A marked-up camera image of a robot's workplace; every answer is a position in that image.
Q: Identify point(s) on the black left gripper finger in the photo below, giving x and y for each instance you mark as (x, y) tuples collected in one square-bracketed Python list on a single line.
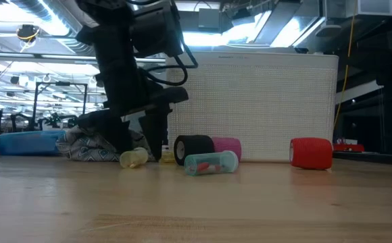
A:
[(118, 131), (155, 131)]

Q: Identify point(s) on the small yellow pill bottle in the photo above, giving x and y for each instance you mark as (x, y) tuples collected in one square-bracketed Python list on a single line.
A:
[(167, 157)]

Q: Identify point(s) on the yellow translucent pill bottle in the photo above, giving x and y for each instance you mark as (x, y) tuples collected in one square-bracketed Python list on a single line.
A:
[(133, 158)]

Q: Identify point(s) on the grey patterned cloth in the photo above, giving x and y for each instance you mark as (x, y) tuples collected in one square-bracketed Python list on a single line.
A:
[(81, 148)]

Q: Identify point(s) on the black bandage roll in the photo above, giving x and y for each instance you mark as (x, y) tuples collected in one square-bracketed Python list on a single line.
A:
[(196, 145)]

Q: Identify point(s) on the teal pill bottle with capsules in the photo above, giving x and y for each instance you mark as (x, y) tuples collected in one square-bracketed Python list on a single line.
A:
[(213, 163)]

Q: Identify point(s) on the pink bandage roll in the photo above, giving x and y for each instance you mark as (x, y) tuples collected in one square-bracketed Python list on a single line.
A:
[(229, 145)]

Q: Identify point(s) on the red bandage roll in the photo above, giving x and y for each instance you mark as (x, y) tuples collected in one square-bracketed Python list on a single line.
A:
[(312, 153)]

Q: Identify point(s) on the blue plastic bin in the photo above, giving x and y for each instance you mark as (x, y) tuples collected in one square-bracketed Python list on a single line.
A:
[(30, 143)]

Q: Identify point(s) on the grey ceiling box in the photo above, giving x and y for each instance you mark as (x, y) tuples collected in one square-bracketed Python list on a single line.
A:
[(209, 18)]

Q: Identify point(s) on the white perforated plastic basket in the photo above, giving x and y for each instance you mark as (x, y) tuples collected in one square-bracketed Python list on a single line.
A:
[(267, 108)]

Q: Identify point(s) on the red flat object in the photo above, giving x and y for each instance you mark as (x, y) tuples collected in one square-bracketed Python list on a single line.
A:
[(348, 148)]

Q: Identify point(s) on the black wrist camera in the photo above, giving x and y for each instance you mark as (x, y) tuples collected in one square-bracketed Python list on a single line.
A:
[(155, 30)]

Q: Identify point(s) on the black metal frame stand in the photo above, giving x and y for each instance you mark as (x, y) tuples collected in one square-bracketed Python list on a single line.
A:
[(35, 104)]

